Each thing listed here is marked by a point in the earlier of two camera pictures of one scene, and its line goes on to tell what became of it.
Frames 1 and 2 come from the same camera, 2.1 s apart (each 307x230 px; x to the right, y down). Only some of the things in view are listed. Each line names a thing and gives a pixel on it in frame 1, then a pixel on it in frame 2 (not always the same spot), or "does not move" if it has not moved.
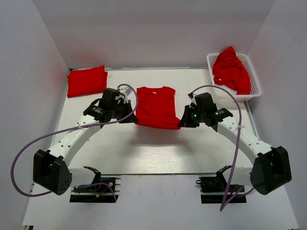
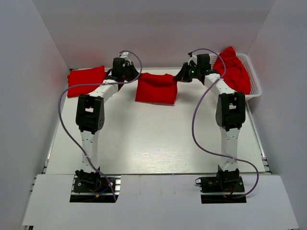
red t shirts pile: x=228 y=70 does not move
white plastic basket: x=255 y=90 does not move
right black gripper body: x=194 y=116 to x=190 y=73
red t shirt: x=155 y=106 to x=156 y=88
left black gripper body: x=121 y=109 to x=129 y=71
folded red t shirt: x=86 y=81 does not move
